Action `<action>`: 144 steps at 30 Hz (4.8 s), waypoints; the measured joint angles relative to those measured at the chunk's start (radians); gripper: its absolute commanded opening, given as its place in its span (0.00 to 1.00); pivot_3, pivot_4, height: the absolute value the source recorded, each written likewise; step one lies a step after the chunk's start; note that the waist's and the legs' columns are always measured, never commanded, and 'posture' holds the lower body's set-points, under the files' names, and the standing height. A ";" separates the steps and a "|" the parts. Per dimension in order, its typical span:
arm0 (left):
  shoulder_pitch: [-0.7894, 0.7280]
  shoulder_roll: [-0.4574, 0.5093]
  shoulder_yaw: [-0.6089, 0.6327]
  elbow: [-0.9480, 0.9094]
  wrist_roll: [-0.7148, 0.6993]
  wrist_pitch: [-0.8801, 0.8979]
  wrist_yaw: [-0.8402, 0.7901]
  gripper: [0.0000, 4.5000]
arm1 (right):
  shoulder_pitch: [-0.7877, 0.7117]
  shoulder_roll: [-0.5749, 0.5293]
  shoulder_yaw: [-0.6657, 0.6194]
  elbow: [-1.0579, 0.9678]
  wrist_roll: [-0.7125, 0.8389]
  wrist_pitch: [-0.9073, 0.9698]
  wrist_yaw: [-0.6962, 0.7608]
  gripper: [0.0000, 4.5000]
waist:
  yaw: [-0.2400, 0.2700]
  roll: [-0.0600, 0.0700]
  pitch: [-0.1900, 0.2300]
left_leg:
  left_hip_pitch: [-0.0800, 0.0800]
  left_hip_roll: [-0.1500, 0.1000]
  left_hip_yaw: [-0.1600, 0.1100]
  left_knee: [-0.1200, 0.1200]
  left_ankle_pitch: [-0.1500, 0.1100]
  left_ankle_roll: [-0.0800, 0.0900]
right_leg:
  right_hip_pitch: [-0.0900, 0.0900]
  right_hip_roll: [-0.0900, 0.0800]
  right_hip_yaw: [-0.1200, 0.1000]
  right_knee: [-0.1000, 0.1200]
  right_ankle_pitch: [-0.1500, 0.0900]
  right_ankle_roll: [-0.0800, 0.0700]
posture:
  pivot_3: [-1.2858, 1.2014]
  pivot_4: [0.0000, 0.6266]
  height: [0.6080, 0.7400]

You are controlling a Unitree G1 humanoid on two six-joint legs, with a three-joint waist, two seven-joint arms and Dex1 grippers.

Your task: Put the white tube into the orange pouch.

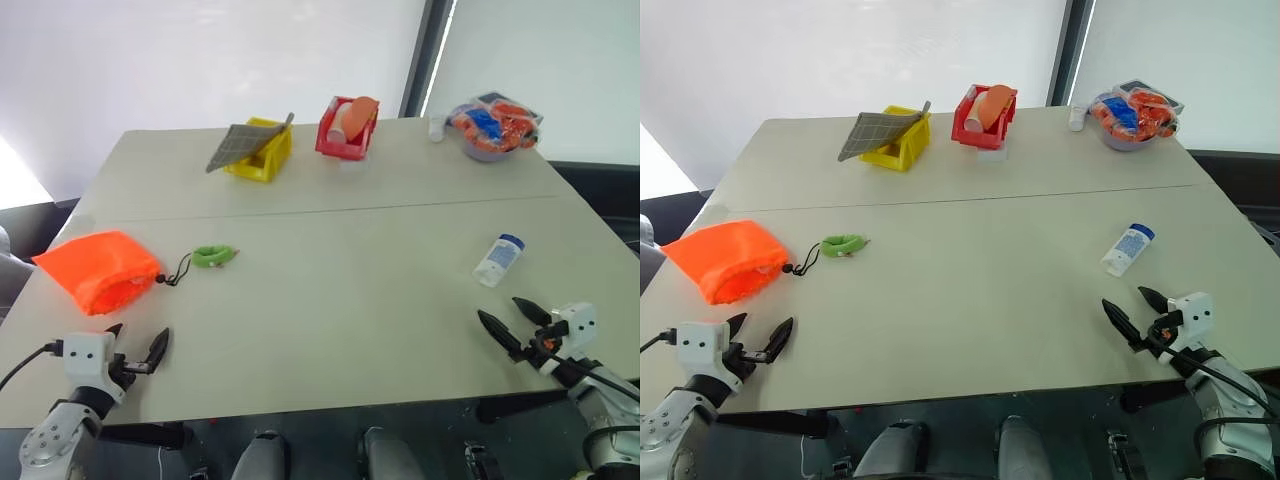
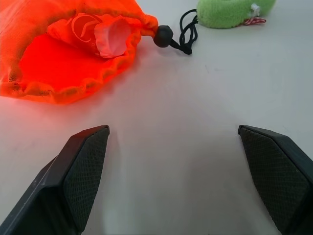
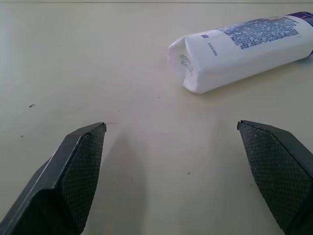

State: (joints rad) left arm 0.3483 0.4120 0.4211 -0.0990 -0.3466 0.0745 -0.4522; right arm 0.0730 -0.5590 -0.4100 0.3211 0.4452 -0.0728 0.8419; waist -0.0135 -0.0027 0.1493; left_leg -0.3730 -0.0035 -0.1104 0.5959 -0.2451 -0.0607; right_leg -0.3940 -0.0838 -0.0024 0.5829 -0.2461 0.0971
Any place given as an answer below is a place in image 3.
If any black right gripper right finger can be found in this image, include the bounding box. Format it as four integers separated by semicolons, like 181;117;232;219
237;119;313;235

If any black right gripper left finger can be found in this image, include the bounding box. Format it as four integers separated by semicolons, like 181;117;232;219
0;122;107;235

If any white squeeze tube blue print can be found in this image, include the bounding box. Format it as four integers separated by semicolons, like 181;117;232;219
167;11;313;94

